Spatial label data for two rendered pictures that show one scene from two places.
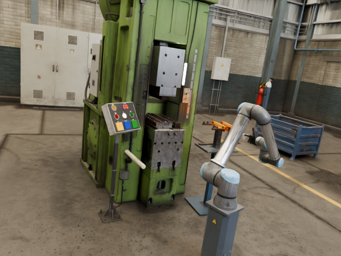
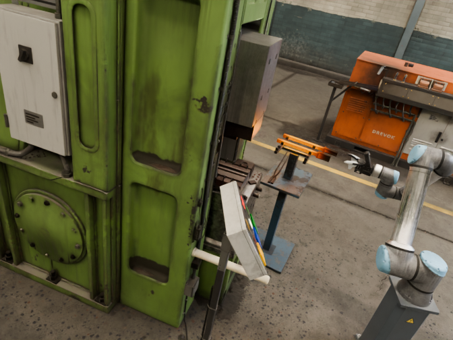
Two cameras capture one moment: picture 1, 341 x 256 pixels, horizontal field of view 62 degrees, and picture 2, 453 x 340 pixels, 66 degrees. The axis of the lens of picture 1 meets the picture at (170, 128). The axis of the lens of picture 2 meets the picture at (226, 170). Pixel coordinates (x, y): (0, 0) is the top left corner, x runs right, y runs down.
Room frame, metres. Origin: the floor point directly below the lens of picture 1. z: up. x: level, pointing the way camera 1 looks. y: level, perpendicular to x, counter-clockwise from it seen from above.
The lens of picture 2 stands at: (1.83, 1.40, 2.04)
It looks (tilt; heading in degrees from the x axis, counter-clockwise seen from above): 30 degrees down; 315
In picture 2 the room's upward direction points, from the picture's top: 11 degrees clockwise
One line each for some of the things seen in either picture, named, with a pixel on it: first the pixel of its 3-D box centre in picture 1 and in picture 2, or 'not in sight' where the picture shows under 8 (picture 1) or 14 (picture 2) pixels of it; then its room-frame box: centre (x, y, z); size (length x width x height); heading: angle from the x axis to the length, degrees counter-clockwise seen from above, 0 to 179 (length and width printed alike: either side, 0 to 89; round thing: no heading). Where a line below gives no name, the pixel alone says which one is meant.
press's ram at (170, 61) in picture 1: (164, 66); (231, 71); (3.19, 0.15, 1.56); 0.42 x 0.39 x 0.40; 31
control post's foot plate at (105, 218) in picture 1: (110, 212); not in sight; (2.63, 0.51, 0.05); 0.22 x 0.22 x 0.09; 31
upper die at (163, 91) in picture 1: (159, 88); (221, 117); (3.17, 0.18, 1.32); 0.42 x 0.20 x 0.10; 31
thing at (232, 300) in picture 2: (156, 205); (226, 292); (2.95, 0.05, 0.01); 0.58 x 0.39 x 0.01; 121
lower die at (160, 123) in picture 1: (155, 120); (212, 171); (3.17, 0.18, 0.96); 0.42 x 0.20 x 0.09; 31
